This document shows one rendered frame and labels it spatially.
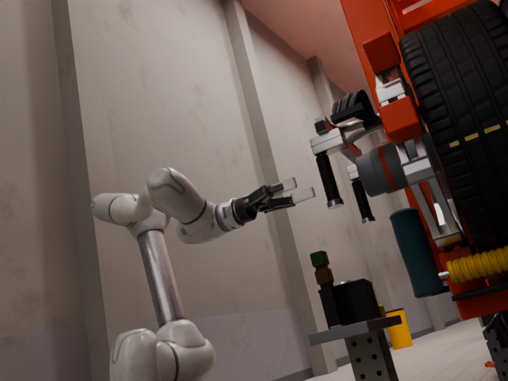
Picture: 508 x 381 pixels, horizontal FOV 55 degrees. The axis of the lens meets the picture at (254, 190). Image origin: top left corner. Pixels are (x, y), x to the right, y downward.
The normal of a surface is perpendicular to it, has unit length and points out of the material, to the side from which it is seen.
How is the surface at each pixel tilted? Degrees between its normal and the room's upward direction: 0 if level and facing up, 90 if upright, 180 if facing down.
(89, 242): 90
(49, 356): 90
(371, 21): 90
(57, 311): 90
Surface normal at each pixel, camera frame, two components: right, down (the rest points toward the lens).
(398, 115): -0.47, -0.18
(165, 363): 0.77, -0.34
